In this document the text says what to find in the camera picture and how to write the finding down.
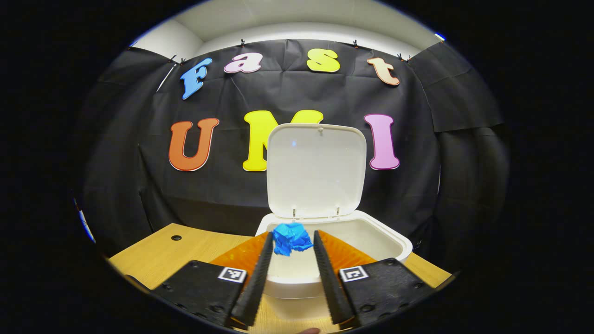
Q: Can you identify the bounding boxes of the blue paper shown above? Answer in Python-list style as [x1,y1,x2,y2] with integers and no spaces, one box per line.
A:
[272,223,314,257]

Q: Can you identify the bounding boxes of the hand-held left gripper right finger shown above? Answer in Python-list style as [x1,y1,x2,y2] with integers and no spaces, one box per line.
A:
[313,230,438,330]

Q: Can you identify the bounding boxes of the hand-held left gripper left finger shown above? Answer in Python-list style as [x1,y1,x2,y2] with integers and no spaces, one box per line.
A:
[153,232,275,330]

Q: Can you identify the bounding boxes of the white desktop garbage bin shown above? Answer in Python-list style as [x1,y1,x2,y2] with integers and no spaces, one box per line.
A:
[255,123,413,321]

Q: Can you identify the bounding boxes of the black backdrop cloth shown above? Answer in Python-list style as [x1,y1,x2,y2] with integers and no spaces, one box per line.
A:
[74,39,511,260]

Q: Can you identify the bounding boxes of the wooden desktop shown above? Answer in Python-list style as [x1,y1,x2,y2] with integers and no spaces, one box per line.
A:
[108,223,453,334]

